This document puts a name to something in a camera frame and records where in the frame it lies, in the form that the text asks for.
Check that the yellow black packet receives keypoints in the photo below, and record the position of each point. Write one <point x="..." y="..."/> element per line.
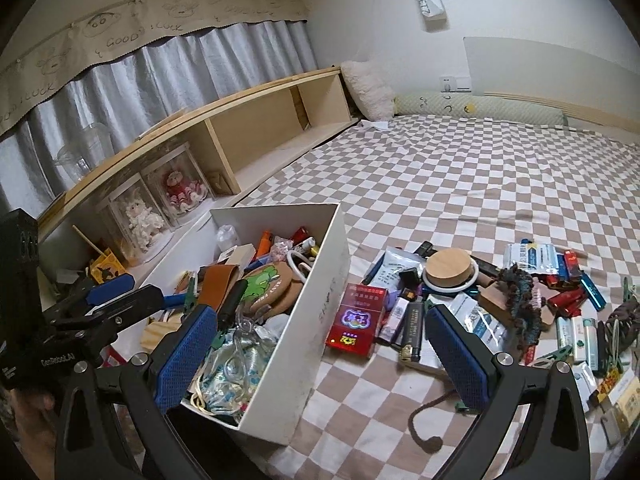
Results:
<point x="606" y="385"/>

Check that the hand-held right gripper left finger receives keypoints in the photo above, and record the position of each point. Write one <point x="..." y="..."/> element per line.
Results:
<point x="187" y="355"/>

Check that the white green tube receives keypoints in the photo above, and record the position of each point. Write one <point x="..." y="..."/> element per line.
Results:
<point x="564" y="335"/>
<point x="579" y="340"/>

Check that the white cup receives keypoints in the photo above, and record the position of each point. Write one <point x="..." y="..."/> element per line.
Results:
<point x="295" y="265"/>

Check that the white medicine packet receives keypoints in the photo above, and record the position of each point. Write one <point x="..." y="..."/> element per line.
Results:
<point x="475" y="320"/>

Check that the red cigarette pack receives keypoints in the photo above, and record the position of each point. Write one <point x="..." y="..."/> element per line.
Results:
<point x="355" y="320"/>

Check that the blue lighter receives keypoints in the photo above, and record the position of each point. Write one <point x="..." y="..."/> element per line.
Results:
<point x="592" y="290"/>

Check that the clear case with red doll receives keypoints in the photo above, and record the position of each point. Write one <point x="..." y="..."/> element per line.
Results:
<point x="177" y="190"/>

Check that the small yellow box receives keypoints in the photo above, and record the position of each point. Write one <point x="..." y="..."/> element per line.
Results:
<point x="107" y="270"/>

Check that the round jar with wooden lid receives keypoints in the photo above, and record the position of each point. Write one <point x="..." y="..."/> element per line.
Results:
<point x="450" y="267"/>

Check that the grey curtain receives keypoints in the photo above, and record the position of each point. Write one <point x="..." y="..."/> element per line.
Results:
<point x="225" y="60"/>

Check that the beige printed curtain valance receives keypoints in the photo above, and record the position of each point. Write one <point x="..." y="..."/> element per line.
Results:
<point x="150" y="15"/>

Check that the blue white packet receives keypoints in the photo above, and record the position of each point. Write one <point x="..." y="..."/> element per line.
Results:
<point x="530" y="257"/>

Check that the person's left hand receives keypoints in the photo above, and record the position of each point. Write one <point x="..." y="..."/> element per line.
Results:
<point x="30" y="420"/>

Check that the clear plastic jug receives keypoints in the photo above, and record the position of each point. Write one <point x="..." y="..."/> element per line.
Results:
<point x="82" y="155"/>

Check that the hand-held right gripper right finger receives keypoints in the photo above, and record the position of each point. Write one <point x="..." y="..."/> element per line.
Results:
<point x="457" y="360"/>

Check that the clear case with white doll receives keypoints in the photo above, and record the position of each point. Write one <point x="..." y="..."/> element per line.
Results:
<point x="137" y="215"/>

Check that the brown leather case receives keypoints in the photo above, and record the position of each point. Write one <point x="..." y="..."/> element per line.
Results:
<point x="215" y="285"/>

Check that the brown wooden block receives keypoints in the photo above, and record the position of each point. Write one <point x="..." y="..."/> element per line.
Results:
<point x="492" y="300"/>

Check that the white wall socket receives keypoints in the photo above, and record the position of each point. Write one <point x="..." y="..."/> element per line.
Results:
<point x="455" y="83"/>

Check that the green clip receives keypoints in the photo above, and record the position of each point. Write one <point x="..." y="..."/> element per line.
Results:
<point x="190" y="292"/>

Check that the white paper scrap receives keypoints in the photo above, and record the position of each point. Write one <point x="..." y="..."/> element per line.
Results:
<point x="382" y="124"/>

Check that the black lighter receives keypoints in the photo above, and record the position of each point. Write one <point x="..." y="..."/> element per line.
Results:
<point x="412" y="330"/>

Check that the white headboard panel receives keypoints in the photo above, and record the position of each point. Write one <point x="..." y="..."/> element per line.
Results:
<point x="550" y="70"/>

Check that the checkered bed blanket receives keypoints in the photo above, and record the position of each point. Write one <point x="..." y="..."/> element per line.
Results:
<point x="475" y="185"/>

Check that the long green bolster pillow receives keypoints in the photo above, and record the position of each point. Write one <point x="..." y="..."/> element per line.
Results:
<point x="500" y="110"/>

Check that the long wooden bedside shelf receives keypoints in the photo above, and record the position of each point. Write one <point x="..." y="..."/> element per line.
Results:
<point x="260" y="125"/>

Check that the dark crochet yarn piece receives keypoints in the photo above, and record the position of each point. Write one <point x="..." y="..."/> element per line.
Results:
<point x="520" y="300"/>

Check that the tan paper card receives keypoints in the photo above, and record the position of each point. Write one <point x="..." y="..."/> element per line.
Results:
<point x="237" y="257"/>

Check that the white printed packet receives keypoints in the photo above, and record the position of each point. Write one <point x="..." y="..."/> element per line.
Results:
<point x="397" y="267"/>

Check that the clear plastic packets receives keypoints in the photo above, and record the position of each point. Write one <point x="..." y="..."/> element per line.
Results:
<point x="240" y="360"/>

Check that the wooden bed slats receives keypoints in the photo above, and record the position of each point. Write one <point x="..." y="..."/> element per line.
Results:
<point x="610" y="117"/>

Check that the fluffy white pillow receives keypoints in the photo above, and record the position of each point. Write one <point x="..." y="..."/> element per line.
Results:
<point x="367" y="87"/>

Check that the orange red lighter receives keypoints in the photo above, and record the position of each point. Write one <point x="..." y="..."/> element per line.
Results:
<point x="572" y="266"/>

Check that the white storage box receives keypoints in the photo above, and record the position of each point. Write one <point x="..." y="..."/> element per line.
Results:
<point x="320" y="320"/>

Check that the round brown coaster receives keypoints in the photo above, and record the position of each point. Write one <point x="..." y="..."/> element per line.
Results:
<point x="270" y="285"/>

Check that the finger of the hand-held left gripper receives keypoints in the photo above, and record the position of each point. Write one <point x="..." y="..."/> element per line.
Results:
<point x="110" y="287"/>
<point x="135" y="302"/>

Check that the light wooden block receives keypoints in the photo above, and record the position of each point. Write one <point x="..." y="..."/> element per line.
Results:
<point x="160" y="335"/>

